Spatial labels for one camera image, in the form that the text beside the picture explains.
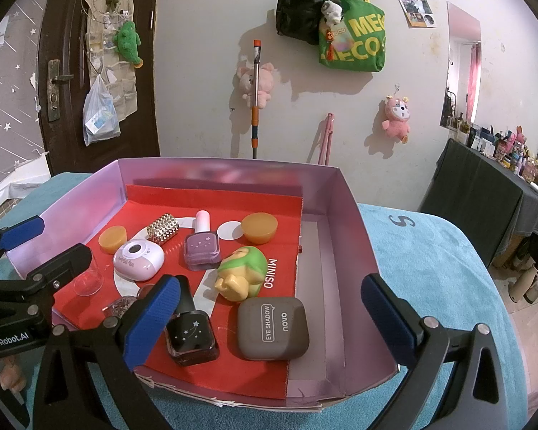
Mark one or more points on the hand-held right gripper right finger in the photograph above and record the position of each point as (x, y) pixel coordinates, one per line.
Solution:
(390, 318)

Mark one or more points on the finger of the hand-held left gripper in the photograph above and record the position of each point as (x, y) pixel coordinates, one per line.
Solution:
(67, 262)
(22, 230)

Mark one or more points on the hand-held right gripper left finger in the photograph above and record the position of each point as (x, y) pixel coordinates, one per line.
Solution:
(152, 318)

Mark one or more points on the clear glass cup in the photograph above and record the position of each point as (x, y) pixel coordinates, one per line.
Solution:
(89, 284)

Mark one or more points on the glitter jar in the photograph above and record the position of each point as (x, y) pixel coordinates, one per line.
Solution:
(121, 308)

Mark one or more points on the black nail polish bottle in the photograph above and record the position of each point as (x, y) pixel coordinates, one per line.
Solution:
(190, 333)

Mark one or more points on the orange round soap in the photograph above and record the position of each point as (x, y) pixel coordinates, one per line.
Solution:
(113, 238)
(259, 228)

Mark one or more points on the white round camera gadget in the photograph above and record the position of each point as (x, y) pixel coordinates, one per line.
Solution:
(139, 262)

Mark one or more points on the purple nail polish bottle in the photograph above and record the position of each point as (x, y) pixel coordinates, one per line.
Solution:
(201, 248)

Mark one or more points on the lilac cardboard box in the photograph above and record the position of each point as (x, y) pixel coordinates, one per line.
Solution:
(336, 242)

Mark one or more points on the green yellow toy figure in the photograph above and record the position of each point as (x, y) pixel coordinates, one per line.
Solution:
(242, 271)

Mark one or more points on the brown eye shadow case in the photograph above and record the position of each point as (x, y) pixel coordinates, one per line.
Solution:
(272, 329)

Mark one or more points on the person's left hand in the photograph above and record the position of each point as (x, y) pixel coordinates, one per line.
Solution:
(11, 374)

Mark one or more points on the white plastic sheet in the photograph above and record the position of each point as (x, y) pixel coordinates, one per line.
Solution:
(18, 179)

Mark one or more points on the red Miniso paper bag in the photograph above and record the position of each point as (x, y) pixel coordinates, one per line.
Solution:
(161, 201)

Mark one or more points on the grey star print curtain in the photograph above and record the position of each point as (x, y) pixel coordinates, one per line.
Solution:
(9, 112)

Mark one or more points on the beige bottle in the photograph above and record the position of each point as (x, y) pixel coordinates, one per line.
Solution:
(519, 286)

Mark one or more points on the clear plastic bag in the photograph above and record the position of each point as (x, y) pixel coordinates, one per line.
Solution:
(98, 121)

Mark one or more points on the side table with dark cloth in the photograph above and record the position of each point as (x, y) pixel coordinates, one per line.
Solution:
(475, 197)

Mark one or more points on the beige hanging organizer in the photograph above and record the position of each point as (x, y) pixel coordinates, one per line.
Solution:
(125, 94)

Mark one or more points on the pink folding rack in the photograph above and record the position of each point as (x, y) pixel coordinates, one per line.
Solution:
(327, 139)

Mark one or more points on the pink bear plush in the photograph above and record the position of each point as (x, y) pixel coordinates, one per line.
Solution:
(397, 121)

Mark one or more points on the row of cosmetic bottles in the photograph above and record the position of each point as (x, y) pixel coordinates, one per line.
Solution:
(511, 148)

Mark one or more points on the green crocodile plush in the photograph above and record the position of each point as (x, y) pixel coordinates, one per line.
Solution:
(128, 40)

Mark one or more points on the mop pole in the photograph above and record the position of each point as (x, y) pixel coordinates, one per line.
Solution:
(255, 121)

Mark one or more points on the dark brown door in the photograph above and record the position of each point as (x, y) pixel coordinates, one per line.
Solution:
(60, 9)

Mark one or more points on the small dark green plush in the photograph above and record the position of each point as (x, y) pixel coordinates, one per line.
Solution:
(113, 0)

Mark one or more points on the pink pig plush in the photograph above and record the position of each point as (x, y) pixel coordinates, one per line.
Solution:
(265, 83)

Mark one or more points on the green tote bag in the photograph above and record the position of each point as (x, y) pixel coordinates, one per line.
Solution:
(358, 40)

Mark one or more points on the red tassel charm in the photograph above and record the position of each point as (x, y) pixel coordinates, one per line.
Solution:
(331, 45)

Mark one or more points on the black backpack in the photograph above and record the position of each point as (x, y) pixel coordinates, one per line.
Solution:
(298, 9)

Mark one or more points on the wall mirror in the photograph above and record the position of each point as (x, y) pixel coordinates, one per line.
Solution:
(459, 53)

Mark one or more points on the photo wall poster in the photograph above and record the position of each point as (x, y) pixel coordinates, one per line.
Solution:
(414, 4)

